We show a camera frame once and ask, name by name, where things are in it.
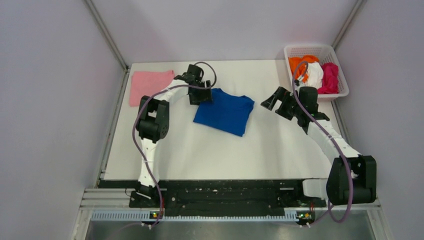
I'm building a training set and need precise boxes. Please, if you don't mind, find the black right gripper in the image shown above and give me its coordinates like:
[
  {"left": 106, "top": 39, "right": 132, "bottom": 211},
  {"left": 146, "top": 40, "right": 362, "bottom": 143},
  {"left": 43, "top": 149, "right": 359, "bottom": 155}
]
[{"left": 261, "top": 86, "right": 304, "bottom": 121}]

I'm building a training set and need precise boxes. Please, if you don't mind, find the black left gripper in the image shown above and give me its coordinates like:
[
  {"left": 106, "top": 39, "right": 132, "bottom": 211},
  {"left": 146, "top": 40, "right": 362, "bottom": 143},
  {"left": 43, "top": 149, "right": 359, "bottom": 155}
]
[{"left": 189, "top": 80, "right": 213, "bottom": 107}]

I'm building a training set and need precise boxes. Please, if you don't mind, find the blue t shirt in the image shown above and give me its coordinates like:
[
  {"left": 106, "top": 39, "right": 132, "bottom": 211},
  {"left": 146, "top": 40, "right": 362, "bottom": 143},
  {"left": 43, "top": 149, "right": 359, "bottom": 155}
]
[{"left": 193, "top": 88, "right": 255, "bottom": 137}]

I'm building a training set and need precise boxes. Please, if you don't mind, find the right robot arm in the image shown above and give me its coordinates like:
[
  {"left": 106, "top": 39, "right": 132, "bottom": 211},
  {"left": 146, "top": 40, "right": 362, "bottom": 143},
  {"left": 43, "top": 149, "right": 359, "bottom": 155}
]
[{"left": 260, "top": 86, "right": 377, "bottom": 206}]

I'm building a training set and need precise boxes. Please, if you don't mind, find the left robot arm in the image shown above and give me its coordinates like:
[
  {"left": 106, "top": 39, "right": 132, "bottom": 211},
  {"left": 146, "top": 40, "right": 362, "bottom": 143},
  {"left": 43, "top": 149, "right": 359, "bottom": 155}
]
[{"left": 132, "top": 61, "right": 218, "bottom": 209}]

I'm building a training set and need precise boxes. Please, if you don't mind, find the orange t shirt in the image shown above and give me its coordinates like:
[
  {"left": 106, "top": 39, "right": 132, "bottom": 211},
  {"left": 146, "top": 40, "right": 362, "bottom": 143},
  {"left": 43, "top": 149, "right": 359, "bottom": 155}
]
[{"left": 288, "top": 55, "right": 319, "bottom": 83}]

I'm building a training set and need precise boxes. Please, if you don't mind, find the white t shirt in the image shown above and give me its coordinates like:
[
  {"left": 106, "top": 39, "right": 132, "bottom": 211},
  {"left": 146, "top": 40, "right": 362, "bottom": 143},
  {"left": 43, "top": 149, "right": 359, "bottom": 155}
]
[{"left": 305, "top": 62, "right": 324, "bottom": 89}]

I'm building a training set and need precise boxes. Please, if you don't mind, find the magenta t shirt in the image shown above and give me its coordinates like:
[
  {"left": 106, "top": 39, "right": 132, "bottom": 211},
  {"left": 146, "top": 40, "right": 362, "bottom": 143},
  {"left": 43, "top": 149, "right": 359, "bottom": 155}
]
[{"left": 317, "top": 62, "right": 339, "bottom": 95}]

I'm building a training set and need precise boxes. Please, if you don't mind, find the folded pink t shirt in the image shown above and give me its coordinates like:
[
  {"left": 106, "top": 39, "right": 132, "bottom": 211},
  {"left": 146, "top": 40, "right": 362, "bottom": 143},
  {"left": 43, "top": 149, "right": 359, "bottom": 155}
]
[{"left": 128, "top": 70, "right": 175, "bottom": 107}]

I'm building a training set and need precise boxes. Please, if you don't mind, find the white plastic basket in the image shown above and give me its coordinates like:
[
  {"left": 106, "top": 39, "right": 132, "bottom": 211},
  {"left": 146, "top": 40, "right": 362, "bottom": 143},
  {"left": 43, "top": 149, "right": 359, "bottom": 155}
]
[{"left": 283, "top": 43, "right": 350, "bottom": 101}]

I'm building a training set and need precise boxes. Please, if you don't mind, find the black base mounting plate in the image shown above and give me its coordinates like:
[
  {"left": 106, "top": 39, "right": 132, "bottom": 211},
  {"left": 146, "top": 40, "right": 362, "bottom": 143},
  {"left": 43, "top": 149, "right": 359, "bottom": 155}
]
[{"left": 98, "top": 179, "right": 327, "bottom": 218}]

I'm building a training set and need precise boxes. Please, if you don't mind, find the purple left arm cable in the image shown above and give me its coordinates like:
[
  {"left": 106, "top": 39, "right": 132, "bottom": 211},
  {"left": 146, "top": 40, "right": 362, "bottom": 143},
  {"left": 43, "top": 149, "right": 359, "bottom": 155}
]
[{"left": 131, "top": 61, "right": 218, "bottom": 229}]

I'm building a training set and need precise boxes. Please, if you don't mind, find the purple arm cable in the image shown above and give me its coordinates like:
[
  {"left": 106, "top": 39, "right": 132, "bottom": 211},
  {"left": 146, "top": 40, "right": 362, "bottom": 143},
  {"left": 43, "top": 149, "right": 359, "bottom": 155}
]
[
  {"left": 291, "top": 60, "right": 355, "bottom": 228},
  {"left": 131, "top": 61, "right": 218, "bottom": 229}
]

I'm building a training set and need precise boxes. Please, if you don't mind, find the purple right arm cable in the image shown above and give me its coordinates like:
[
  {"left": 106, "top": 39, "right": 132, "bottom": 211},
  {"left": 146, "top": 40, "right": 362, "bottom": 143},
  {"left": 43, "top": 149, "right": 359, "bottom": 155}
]
[{"left": 291, "top": 60, "right": 355, "bottom": 228}]

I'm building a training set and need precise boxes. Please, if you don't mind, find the right corner metal post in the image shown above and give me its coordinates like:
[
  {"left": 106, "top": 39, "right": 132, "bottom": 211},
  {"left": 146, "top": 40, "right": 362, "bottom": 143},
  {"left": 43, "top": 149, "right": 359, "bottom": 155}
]
[{"left": 331, "top": 0, "right": 367, "bottom": 50}]

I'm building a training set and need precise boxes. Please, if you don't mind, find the corner metal post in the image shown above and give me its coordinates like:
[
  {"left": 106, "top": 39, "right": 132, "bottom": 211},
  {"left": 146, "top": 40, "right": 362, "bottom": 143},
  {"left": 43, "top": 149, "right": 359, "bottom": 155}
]
[
  {"left": 82, "top": 0, "right": 129, "bottom": 72},
  {"left": 331, "top": 0, "right": 367, "bottom": 50}
]

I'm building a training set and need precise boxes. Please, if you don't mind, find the left corner metal post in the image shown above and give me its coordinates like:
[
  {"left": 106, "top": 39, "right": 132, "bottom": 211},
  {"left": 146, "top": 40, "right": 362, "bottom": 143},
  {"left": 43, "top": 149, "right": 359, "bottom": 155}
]
[{"left": 82, "top": 0, "right": 129, "bottom": 72}]

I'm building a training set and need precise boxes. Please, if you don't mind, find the white slotted cable duct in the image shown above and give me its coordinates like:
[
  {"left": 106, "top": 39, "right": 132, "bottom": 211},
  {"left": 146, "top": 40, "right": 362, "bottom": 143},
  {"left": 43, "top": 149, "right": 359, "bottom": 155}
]
[{"left": 89, "top": 208, "right": 307, "bottom": 222}]

